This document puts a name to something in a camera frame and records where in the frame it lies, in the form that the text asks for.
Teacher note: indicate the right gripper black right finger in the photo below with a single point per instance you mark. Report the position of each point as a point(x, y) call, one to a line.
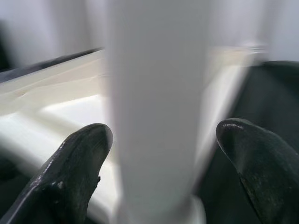
point(266, 168)

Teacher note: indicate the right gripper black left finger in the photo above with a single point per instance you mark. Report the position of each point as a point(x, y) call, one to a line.
point(65, 177)

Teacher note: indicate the black cloth cover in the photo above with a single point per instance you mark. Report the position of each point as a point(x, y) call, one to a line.
point(268, 98)

